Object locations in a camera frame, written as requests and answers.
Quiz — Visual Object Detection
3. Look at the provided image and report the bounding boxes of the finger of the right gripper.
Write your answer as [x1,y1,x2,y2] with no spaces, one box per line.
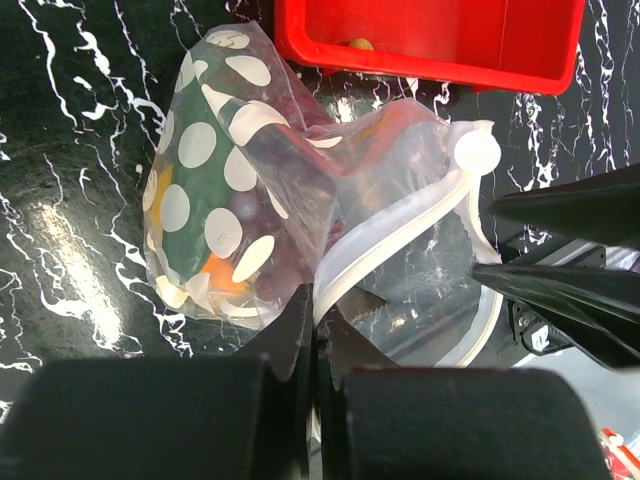
[490,164,639,248]
[472,264,639,370]

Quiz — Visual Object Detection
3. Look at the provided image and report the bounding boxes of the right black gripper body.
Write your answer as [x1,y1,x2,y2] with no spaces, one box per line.
[499,239,639,358]

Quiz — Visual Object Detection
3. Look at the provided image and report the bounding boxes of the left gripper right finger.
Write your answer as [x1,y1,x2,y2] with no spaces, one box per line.
[315,310,608,479]

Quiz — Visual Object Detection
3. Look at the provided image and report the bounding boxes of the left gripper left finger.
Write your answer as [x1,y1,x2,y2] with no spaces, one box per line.
[1,285,314,479]

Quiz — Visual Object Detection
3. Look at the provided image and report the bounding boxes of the polka dot zip bag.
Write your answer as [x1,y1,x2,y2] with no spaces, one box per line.
[142,23,503,367]

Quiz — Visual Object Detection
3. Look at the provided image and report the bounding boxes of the green toy cucumber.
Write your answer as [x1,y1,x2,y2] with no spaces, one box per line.
[157,52,243,282]

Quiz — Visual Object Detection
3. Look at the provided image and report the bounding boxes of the purple toy grapes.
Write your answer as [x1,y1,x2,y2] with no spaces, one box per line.
[228,102,343,303]

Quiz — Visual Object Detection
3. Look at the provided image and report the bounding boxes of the red plastic tray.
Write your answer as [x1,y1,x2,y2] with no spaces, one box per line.
[274,0,585,95]

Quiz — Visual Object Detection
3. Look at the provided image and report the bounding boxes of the small brown ball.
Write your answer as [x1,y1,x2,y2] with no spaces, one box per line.
[348,38,373,51]

